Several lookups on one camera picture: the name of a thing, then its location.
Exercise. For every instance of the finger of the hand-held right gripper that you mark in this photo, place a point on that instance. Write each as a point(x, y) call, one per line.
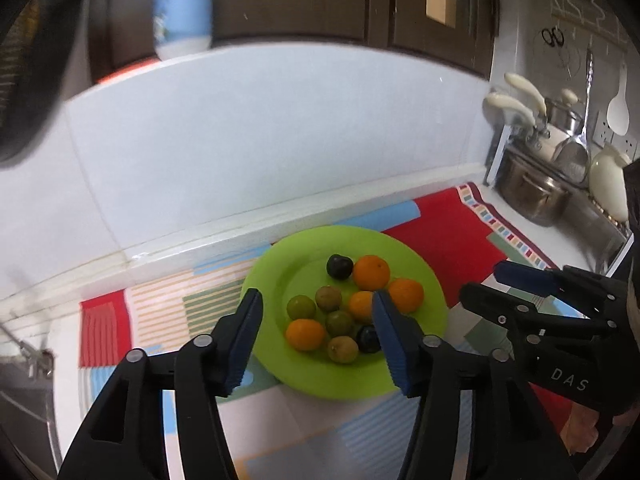
point(520, 275)
point(490, 300)

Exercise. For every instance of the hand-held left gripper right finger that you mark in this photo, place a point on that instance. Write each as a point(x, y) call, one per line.
point(395, 345)

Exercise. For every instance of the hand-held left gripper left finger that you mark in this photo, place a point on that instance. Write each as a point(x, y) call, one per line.
point(242, 345)

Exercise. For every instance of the dark purple plum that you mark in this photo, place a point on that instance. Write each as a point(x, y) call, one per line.
point(367, 340)
point(336, 265)

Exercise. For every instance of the orange tangerine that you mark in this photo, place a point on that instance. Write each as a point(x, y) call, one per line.
point(407, 296)
point(360, 306)
point(304, 334)
point(371, 272)

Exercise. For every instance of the yellowish green plum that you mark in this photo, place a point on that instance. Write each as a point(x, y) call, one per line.
point(300, 306)
point(343, 349)

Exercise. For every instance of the green plate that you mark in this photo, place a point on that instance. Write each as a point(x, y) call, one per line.
point(310, 260)

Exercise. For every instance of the person's right hand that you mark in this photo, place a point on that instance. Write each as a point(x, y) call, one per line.
point(582, 430)

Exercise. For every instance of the large steel pot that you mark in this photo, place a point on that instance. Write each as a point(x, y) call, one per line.
point(530, 190)

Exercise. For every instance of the white pot rack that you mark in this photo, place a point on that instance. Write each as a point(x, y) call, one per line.
point(595, 230)

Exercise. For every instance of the colourful patchwork mat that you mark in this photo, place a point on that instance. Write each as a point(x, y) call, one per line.
point(320, 440)

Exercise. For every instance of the white round kettle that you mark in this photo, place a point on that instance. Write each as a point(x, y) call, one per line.
point(607, 185)

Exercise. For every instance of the steel skimmer ladle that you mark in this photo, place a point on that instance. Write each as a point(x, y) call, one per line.
point(575, 155)

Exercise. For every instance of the small steel lidded pot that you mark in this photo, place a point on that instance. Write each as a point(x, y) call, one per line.
point(567, 115)

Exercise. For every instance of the white rice spoon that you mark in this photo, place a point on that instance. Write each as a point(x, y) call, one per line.
point(618, 110)

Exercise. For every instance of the steel faucet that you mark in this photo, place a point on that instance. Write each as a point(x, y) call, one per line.
point(30, 355)

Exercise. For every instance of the steel sink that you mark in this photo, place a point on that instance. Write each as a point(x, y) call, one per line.
point(25, 425)

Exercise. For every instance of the black scissors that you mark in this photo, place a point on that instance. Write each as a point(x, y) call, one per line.
point(552, 37)

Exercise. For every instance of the white blue pump bottle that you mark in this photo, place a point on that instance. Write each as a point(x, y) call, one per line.
point(182, 10)

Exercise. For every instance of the black hanging wok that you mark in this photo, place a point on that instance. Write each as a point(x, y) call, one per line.
point(30, 60)

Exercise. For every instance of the white wall socket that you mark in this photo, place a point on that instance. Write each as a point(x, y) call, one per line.
point(603, 131)

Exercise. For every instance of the dark brown window frame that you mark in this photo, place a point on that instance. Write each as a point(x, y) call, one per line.
point(350, 0)

